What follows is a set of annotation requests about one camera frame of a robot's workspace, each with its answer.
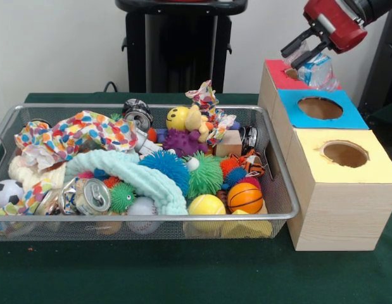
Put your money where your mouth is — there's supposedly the mint green cloth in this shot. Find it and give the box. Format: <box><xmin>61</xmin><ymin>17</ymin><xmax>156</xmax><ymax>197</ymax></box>
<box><xmin>65</xmin><ymin>149</ymin><xmax>189</xmax><ymax>216</ymax></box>

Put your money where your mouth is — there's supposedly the dark green tablecloth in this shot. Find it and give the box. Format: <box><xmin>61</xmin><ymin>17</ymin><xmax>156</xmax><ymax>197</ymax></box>
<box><xmin>368</xmin><ymin>100</ymin><xmax>392</xmax><ymax>129</ymax></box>
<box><xmin>0</xmin><ymin>92</ymin><xmax>392</xmax><ymax>304</ymax></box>

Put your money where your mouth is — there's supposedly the large green spiky ball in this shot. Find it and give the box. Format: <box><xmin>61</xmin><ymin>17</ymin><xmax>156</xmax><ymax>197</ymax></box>
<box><xmin>184</xmin><ymin>151</ymin><xmax>224</xmax><ymax>200</ymax></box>

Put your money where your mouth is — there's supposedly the small soccer ball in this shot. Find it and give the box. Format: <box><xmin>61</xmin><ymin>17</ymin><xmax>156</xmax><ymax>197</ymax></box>
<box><xmin>0</xmin><ymin>179</ymin><xmax>25</xmax><ymax>210</ymax></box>

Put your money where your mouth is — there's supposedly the yellow smiley ball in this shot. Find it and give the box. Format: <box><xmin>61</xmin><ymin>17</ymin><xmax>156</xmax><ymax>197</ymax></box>
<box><xmin>165</xmin><ymin>106</ymin><xmax>192</xmax><ymax>131</ymax></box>

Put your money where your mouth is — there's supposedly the wooden box with three holes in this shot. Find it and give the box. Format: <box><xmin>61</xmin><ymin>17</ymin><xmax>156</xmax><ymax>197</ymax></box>
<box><xmin>258</xmin><ymin>59</ymin><xmax>392</xmax><ymax>252</ymax></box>

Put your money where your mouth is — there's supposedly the silver mesh bin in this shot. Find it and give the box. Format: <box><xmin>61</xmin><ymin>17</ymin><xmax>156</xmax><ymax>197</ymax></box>
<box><xmin>0</xmin><ymin>103</ymin><xmax>301</xmax><ymax>242</ymax></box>

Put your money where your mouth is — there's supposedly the crushed silver can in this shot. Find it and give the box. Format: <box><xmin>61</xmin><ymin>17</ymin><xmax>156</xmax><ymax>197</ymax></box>
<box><xmin>59</xmin><ymin>177</ymin><xmax>113</xmax><ymax>216</ymax></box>

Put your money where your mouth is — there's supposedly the colourful polka dot cloth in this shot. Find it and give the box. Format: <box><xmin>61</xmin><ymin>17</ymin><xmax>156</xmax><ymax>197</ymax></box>
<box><xmin>14</xmin><ymin>110</ymin><xmax>139</xmax><ymax>162</ymax></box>

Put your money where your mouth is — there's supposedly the orange basketball toy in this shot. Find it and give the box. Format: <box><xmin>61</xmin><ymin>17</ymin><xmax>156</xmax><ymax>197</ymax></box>
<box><xmin>227</xmin><ymin>182</ymin><xmax>264</xmax><ymax>214</ymax></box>

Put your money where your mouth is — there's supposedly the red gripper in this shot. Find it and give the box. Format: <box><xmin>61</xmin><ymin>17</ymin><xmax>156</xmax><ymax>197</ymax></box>
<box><xmin>279</xmin><ymin>0</ymin><xmax>369</xmax><ymax>70</ymax></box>

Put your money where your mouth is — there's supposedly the blue spiky ball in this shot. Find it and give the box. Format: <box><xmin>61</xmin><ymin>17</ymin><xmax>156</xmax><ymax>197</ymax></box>
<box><xmin>138</xmin><ymin>149</ymin><xmax>191</xmax><ymax>196</ymax></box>

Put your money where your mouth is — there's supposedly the black chair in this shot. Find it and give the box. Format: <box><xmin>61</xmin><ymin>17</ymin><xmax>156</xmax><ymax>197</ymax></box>
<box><xmin>357</xmin><ymin>12</ymin><xmax>392</xmax><ymax>145</ymax></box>

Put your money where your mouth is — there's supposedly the purple spiky toy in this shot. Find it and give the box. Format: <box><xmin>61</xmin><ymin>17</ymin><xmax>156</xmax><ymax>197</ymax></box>
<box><xmin>162</xmin><ymin>128</ymin><xmax>209</xmax><ymax>156</ymax></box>

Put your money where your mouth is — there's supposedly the crushed clear plastic bottle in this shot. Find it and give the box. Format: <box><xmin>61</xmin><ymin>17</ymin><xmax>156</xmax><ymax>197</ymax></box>
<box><xmin>281</xmin><ymin>39</ymin><xmax>341</xmax><ymax>92</ymax></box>

